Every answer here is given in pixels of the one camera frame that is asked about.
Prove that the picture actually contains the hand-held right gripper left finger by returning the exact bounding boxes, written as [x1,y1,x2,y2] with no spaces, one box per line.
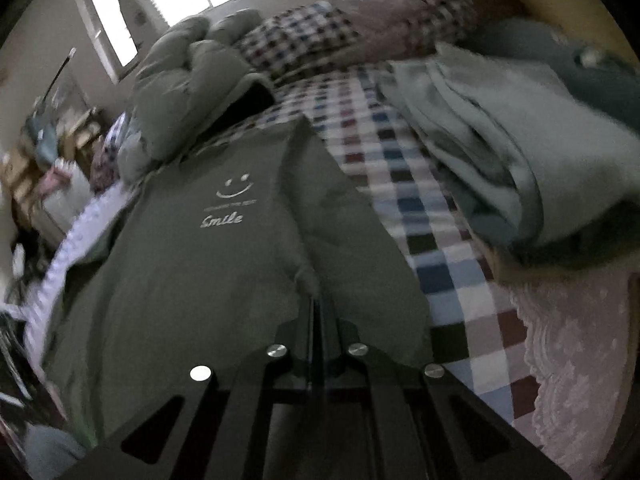
[70,295,321,480]

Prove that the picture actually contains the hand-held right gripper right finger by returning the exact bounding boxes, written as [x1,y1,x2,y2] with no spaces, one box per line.
[320,295,571,480]

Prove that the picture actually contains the dark green printed t-shirt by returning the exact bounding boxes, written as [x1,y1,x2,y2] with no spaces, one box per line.
[40,117,433,451]

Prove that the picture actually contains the black metal clothes rack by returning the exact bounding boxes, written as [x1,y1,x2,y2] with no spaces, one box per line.
[45,47,78,106]

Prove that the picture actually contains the checkered bed sheet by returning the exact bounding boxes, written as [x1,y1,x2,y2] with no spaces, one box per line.
[20,62,546,448]

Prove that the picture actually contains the checkered pillow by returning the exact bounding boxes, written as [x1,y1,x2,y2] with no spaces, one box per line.
[92,115,132,191]

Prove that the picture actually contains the white radiator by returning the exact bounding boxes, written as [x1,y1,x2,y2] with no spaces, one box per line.
[42,167,93,246]

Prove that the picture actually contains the light green garment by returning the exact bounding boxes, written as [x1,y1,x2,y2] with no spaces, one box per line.
[380,42,640,261]

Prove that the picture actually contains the light green crumpled duvet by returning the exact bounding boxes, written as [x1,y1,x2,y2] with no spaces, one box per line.
[117,7,276,183]

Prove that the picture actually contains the pink cloth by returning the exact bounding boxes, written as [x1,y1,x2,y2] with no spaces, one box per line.
[41,159,72,192]

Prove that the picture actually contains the wooden shelf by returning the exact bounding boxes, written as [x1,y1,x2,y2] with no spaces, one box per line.
[55,107,101,156]

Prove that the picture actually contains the checkered pillows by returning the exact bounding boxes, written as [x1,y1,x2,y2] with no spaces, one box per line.
[235,0,531,83]

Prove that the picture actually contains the blue plush toy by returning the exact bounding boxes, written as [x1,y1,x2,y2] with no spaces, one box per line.
[27,117,58,166]

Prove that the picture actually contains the dark teal garment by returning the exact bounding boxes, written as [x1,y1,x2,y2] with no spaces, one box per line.
[465,15,640,131]

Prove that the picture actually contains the window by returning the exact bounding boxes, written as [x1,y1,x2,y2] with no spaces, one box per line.
[75,0,241,86]

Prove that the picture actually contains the wooden bed frame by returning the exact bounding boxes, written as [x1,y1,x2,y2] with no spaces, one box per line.
[505,0,621,36]

